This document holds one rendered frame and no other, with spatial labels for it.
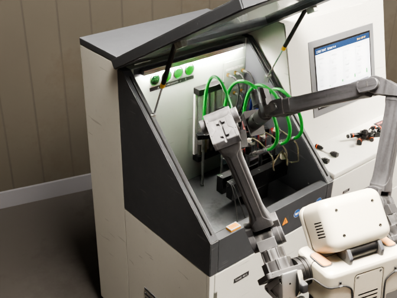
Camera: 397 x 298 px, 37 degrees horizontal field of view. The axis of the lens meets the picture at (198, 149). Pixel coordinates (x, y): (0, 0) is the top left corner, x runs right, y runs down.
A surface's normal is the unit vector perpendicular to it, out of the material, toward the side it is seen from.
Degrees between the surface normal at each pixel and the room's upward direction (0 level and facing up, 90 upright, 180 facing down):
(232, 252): 90
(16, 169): 90
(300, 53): 76
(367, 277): 82
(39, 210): 0
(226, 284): 90
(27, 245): 0
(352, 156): 0
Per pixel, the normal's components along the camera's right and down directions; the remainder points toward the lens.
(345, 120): 0.62, 0.17
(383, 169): -0.60, -0.06
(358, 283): 0.41, 0.33
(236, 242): 0.64, 0.39
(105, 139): -0.77, 0.30
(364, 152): 0.02, -0.87
